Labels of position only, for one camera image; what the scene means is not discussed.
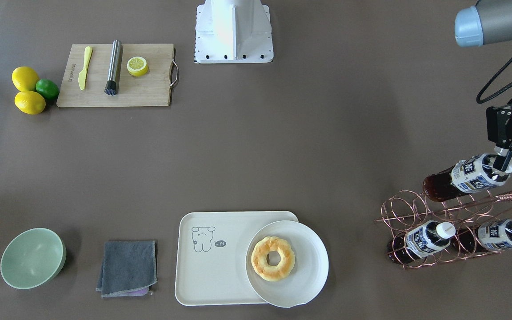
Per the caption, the tea bottle top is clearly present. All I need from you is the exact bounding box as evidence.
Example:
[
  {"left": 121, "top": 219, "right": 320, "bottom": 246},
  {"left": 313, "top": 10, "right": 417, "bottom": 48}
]
[{"left": 422, "top": 153, "right": 512, "bottom": 202}]

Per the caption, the tea bottle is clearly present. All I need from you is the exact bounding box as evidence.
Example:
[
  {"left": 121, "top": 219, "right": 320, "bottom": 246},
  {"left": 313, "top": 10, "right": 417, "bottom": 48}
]
[
  {"left": 452, "top": 219, "right": 512, "bottom": 254},
  {"left": 422, "top": 153, "right": 512, "bottom": 202},
  {"left": 387, "top": 220, "right": 456, "bottom": 265}
]

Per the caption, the tea bottle front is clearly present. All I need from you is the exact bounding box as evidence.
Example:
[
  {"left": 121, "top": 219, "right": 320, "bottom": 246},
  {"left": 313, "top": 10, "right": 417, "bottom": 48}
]
[
  {"left": 387, "top": 220, "right": 456, "bottom": 265},
  {"left": 452, "top": 219, "right": 512, "bottom": 254}
]

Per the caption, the cream tray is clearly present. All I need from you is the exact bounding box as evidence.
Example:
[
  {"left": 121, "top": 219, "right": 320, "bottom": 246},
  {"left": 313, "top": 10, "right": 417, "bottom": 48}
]
[{"left": 175, "top": 211, "right": 298, "bottom": 306}]

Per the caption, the white plate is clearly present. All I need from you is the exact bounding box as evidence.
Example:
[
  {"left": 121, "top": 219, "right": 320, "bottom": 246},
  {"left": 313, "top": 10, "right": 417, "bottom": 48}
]
[{"left": 245, "top": 220, "right": 329, "bottom": 308}]

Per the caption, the donut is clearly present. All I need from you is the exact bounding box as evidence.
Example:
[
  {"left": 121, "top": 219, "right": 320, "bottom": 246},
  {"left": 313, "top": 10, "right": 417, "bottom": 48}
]
[{"left": 251, "top": 236, "right": 296, "bottom": 282}]

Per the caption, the wooden cutting board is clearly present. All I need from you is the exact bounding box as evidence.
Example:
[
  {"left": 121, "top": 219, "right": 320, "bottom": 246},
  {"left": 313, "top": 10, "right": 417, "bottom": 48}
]
[{"left": 56, "top": 43, "right": 178, "bottom": 108}]

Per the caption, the half lemon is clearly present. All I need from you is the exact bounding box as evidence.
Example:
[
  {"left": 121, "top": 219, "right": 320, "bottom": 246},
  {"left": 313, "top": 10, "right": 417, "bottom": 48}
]
[{"left": 126, "top": 56, "right": 149, "bottom": 77}]

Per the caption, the grey folded cloth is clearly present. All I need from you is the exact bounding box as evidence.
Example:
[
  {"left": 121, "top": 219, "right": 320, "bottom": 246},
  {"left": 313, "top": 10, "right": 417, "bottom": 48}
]
[{"left": 96, "top": 240, "right": 158, "bottom": 298}]

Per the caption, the steel muddler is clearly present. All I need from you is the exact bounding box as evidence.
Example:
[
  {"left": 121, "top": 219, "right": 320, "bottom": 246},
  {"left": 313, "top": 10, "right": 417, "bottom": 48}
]
[{"left": 104, "top": 39, "right": 123, "bottom": 96}]

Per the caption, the yellow plastic knife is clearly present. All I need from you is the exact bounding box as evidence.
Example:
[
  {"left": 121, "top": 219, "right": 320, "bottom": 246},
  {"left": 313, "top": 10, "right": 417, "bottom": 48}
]
[{"left": 78, "top": 45, "right": 93, "bottom": 91}]

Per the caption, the green lime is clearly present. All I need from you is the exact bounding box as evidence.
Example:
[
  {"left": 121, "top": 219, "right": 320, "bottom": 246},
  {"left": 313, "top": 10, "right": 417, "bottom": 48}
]
[{"left": 35, "top": 79, "right": 60, "bottom": 100}]

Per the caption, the yellow lemon lower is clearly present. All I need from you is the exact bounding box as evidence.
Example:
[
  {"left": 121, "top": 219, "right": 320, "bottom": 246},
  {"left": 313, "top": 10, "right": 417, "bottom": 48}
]
[{"left": 14, "top": 91, "right": 47, "bottom": 115}]

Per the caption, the yellow lemon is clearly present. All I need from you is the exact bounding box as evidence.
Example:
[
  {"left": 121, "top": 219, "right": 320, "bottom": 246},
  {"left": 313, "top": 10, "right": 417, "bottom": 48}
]
[
  {"left": 14, "top": 91, "right": 47, "bottom": 115},
  {"left": 12, "top": 66, "right": 40, "bottom": 92}
]

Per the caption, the green bowl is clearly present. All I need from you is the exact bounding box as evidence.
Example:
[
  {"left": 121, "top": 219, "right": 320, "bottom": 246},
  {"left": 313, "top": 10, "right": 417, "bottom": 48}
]
[{"left": 0, "top": 228, "right": 67, "bottom": 290}]

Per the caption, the yellow lemon upper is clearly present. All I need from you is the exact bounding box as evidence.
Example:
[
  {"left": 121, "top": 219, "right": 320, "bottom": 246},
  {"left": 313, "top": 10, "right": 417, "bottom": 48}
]
[{"left": 12, "top": 66, "right": 40, "bottom": 92}]

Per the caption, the copper wire bottle rack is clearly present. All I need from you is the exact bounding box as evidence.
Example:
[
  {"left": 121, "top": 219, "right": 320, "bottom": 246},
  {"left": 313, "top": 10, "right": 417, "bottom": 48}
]
[{"left": 378, "top": 190, "right": 512, "bottom": 254}]

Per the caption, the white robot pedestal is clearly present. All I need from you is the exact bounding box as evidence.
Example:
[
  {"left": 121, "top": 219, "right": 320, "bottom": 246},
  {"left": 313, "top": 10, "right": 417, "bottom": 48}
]
[{"left": 194, "top": 0, "right": 274, "bottom": 64}]

